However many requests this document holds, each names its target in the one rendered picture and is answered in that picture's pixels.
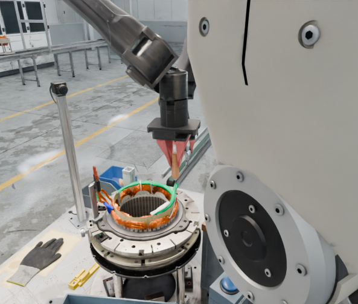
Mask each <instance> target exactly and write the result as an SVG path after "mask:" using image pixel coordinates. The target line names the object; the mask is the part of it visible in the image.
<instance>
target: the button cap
mask: <svg viewBox="0 0 358 304"><path fill-rule="evenodd" d="M222 288H223V289H224V290H226V291H229V292H234V291H237V290H238V289H237V287H236V286H235V285H234V284H233V283H232V281H231V280H230V278H229V277H224V278H223V280H222Z"/></svg>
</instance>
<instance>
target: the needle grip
mask: <svg viewBox="0 0 358 304"><path fill-rule="evenodd" d="M171 176H172V178H173V179H177V178H179V167H178V165H177V152H172V153H171Z"/></svg>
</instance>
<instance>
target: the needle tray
mask: <svg viewBox="0 0 358 304"><path fill-rule="evenodd" d="M61 304H178V303H170V302H157V301H149V300H137V299H124V298H117V297H104V296H92V295H84V294H71V293H66V296H65V297H64V299H63V301H62V303H61Z"/></svg>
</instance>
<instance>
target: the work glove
mask: <svg viewBox="0 0 358 304"><path fill-rule="evenodd" d="M63 243H64V241H63V238H59V239H56V238H53V239H51V240H49V241H47V242H46V243H45V244H44V245H43V246H41V245H42V244H43V241H40V242H38V243H37V244H36V246H35V247H34V248H33V249H32V250H31V251H30V252H28V254H27V255H26V256H25V257H24V258H23V260H22V261H21V263H20V265H19V268H18V270H17V271H16V272H15V274H14V275H12V276H11V277H10V278H9V279H7V280H6V281H7V282H10V283H13V284H16V285H19V286H22V287H25V286H26V284H27V283H28V282H29V281H30V279H31V278H32V277H33V276H34V275H35V274H36V273H38V272H39V271H40V270H42V269H44V268H45V267H47V266H49V265H50V264H52V263H53V262H55V261H56V260H58V259H59V258H60V257H61V256H62V255H61V254H60V253H57V254H56V252H57V251H58V249H59V248H60V247H61V246H62V245H63ZM49 245H50V246H49Z"/></svg>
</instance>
